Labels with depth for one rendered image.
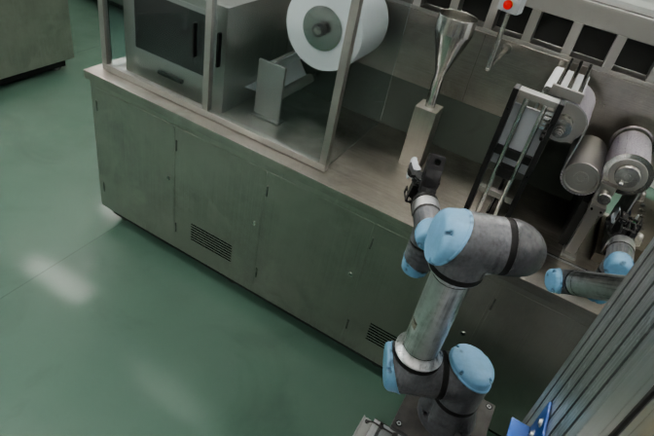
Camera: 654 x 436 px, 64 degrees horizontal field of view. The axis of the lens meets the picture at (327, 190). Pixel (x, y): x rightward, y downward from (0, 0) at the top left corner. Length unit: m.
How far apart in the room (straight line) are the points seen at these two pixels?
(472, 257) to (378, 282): 1.16
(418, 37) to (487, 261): 1.44
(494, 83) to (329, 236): 0.91
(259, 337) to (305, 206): 0.75
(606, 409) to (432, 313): 0.46
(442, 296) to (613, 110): 1.32
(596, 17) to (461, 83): 0.54
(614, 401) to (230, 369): 1.90
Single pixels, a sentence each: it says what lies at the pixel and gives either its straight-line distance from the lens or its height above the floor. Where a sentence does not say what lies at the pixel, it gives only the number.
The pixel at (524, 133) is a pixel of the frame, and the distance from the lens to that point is 1.86.
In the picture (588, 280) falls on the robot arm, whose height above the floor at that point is 1.12.
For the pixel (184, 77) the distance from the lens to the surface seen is 2.34.
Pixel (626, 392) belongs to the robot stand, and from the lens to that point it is 0.79.
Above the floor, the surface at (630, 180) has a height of 1.24.
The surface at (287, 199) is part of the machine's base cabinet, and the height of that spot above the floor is 0.73.
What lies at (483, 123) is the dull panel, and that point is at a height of 1.09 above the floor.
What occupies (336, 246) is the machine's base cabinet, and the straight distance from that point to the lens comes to 2.16.
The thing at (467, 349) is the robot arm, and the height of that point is 1.05.
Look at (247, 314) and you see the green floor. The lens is 2.67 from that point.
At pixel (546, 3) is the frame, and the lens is 2.18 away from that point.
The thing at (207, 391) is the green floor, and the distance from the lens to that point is 2.42.
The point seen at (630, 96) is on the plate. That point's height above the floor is 1.39.
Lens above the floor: 2.04
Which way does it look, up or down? 35 degrees down
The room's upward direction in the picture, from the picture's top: 12 degrees clockwise
